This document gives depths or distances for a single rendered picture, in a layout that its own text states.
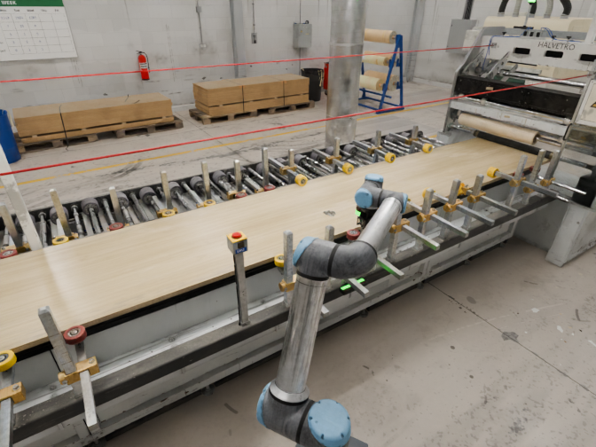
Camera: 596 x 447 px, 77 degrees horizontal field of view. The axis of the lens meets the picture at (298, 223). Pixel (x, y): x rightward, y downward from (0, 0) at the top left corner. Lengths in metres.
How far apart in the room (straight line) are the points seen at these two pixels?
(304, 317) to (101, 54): 7.65
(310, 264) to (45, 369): 1.31
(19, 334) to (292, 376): 1.16
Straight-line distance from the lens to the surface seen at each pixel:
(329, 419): 1.45
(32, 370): 2.06
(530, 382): 3.01
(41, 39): 8.39
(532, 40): 4.36
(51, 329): 1.64
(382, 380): 2.67
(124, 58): 8.58
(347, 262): 1.22
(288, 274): 1.89
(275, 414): 1.49
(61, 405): 1.91
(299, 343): 1.35
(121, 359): 2.07
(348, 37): 5.65
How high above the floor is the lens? 2.10
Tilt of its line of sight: 31 degrees down
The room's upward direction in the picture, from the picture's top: 1 degrees clockwise
